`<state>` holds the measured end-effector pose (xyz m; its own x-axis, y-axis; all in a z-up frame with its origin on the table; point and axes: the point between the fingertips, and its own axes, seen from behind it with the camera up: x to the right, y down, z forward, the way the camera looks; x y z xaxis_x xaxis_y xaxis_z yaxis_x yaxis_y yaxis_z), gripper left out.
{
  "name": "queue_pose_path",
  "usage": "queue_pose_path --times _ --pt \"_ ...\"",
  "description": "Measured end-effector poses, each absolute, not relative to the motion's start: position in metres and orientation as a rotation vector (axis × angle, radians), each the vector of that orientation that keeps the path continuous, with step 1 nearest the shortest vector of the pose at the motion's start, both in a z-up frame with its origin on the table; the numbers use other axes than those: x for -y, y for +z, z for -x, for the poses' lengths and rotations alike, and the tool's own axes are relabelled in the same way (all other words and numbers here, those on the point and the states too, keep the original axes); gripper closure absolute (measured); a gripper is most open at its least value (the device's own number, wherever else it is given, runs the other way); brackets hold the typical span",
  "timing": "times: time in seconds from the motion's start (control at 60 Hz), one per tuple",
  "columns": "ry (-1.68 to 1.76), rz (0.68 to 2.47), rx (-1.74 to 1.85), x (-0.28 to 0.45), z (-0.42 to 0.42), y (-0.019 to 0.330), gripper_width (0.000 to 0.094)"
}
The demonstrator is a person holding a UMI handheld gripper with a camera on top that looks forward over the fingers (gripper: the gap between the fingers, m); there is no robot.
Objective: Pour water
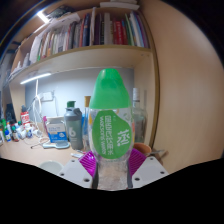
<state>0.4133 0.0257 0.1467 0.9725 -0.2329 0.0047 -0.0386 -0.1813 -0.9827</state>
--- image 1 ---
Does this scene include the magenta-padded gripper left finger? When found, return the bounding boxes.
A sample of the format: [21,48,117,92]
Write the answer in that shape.
[58,149,98,190]

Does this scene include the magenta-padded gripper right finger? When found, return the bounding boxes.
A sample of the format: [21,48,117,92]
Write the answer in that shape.
[127,147,171,190]

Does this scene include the clear bottle with green cap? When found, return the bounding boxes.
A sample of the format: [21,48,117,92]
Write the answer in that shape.
[86,68,136,191]

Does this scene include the brown mug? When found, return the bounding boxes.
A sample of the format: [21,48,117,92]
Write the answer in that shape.
[133,142,158,158]

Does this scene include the grey shaker bottle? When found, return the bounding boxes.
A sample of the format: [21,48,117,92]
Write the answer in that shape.
[63,106,84,151]

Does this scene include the blue and white carton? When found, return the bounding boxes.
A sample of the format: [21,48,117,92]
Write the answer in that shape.
[45,116,68,144]

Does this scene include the clear glass bottle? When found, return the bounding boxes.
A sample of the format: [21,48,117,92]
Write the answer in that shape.
[131,87,149,145]

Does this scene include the yellow-capped glass bottle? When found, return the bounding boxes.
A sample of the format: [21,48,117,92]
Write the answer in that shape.
[82,95,92,148]

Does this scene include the dark green bottle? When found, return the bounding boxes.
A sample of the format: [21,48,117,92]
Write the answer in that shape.
[66,100,77,110]

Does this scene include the red and white can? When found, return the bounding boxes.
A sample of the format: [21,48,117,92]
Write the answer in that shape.
[20,111,31,130]

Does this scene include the under-shelf light bar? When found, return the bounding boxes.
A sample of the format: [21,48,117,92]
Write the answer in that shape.
[19,72,53,85]

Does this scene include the wooden shelf unit with books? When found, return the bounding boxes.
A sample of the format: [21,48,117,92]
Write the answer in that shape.
[9,0,157,83]

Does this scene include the ceiling strip light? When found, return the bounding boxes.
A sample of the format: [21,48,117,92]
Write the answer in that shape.
[36,9,51,24]

